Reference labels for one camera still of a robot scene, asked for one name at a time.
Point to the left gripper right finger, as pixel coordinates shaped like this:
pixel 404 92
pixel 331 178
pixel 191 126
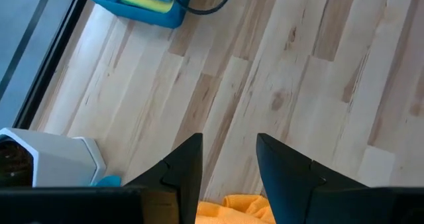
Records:
pixel 298 194

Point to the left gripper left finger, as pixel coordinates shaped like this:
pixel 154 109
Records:
pixel 175 184

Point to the orange microfiber towel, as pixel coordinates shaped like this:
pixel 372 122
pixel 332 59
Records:
pixel 232 210

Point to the teal microfiber towel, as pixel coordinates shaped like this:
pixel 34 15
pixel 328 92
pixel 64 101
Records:
pixel 107 181

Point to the white hexagonal planter pot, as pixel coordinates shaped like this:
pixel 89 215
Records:
pixel 59 157

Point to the blue plastic bin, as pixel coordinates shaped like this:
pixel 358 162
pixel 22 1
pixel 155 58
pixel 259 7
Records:
pixel 149 18

